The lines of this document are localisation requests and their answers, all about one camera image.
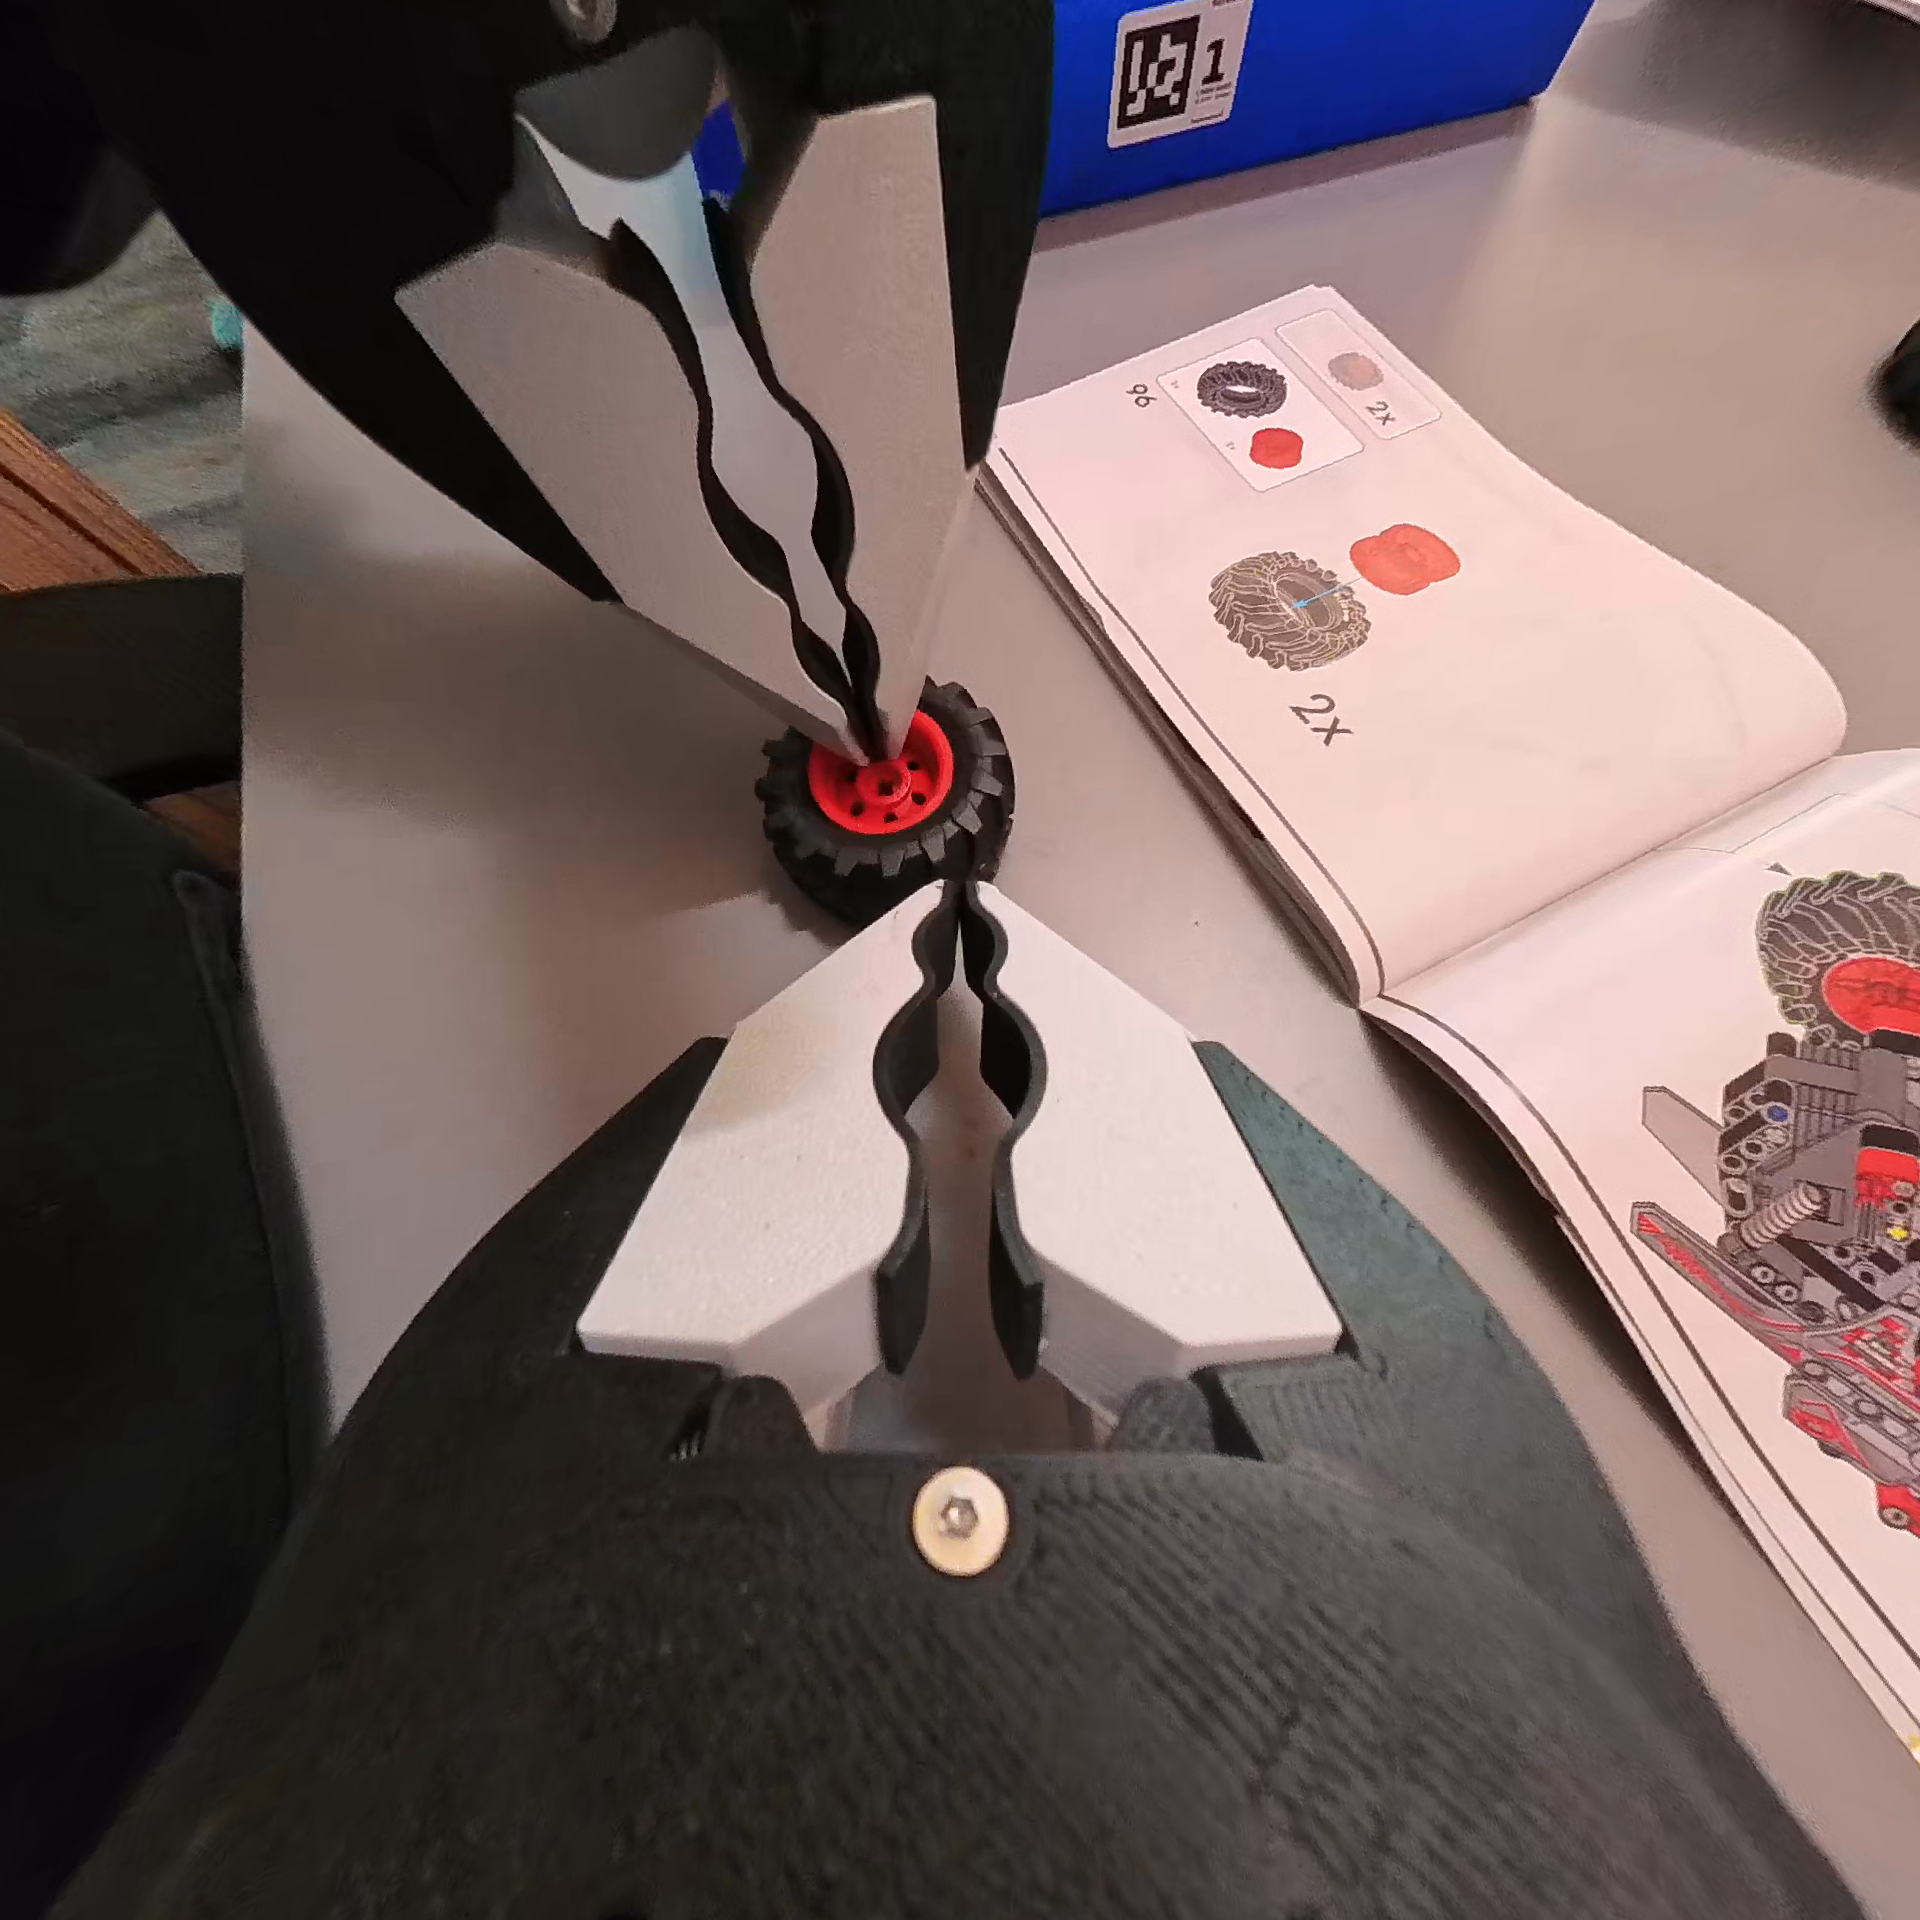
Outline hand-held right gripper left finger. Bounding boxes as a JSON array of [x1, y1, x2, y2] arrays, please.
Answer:
[[573, 877, 963, 1453]]

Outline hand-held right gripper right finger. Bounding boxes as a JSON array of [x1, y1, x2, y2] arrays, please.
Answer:
[[959, 877, 1346, 1450]]

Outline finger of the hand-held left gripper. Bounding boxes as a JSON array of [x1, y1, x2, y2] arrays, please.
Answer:
[[700, 91, 966, 757], [396, 222, 877, 757]]

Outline red wheel rim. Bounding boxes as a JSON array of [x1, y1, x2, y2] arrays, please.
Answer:
[[807, 708, 956, 829]]

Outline instruction booklet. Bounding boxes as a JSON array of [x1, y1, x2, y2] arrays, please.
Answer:
[[975, 283, 1920, 1763]]

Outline white desk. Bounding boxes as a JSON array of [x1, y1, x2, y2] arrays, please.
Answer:
[[238, 0, 1920, 1920]]

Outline blue plastic bin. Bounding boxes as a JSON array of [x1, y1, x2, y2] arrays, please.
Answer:
[[696, 0, 1599, 220]]

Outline person in black hoodie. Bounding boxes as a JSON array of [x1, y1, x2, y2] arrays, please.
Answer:
[[0, 717, 331, 1920]]

